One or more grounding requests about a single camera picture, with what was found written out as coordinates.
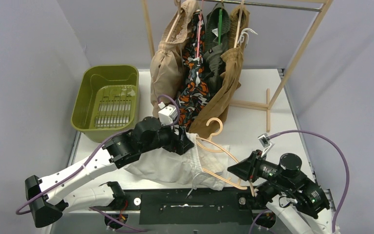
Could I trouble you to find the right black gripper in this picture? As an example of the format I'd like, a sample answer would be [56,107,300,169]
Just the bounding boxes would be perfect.
[227,148,292,187]

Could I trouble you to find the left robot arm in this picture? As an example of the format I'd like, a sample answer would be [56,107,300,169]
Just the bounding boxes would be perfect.
[25,117,195,228]

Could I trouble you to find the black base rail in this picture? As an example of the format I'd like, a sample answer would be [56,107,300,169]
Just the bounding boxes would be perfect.
[50,185,336,234]

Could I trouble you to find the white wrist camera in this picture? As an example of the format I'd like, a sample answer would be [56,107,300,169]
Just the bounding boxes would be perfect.
[158,102,178,125]
[258,133,274,157]

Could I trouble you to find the camouflage patterned shorts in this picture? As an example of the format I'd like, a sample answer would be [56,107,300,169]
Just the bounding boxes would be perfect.
[176,10,210,130]

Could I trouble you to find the wooden hanger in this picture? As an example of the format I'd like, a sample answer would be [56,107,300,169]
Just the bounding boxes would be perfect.
[195,117,257,197]

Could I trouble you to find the white plastic hanger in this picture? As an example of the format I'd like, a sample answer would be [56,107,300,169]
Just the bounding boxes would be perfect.
[238,28,258,47]

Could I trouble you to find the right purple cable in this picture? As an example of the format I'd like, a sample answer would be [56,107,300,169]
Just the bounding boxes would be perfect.
[267,130,351,234]

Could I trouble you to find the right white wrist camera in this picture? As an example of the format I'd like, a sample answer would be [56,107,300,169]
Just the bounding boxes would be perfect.
[258,133,274,157]

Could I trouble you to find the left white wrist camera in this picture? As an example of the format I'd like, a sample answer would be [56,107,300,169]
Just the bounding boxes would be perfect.
[158,102,178,125]

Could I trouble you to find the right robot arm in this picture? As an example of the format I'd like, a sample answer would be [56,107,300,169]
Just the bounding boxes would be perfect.
[227,150,340,234]

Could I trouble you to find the brown shorts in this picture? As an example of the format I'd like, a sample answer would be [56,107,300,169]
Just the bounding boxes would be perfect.
[188,6,250,138]

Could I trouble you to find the wooden clothes rack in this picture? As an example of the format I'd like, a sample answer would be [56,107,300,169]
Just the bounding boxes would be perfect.
[141,0,333,132]

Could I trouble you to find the green hanger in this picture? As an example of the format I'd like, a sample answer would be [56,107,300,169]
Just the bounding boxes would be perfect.
[218,8,223,44]

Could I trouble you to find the white shorts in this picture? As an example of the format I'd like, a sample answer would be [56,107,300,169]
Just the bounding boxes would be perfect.
[124,145,229,191]

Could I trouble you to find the purple cable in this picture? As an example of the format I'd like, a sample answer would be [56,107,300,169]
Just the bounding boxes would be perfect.
[15,94,181,216]
[267,130,351,234]

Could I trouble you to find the pink hanger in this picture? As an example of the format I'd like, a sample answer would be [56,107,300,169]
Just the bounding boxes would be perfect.
[196,0,204,58]

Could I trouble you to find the dark green shorts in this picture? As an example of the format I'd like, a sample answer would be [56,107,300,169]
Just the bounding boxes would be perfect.
[203,3,231,96]

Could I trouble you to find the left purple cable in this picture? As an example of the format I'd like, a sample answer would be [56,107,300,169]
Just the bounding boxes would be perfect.
[15,94,181,216]

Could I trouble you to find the beige shorts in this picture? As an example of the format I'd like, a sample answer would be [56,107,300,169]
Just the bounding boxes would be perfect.
[150,0,199,117]

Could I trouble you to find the olive green plastic basket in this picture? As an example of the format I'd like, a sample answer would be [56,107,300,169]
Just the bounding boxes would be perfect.
[71,64,140,143]

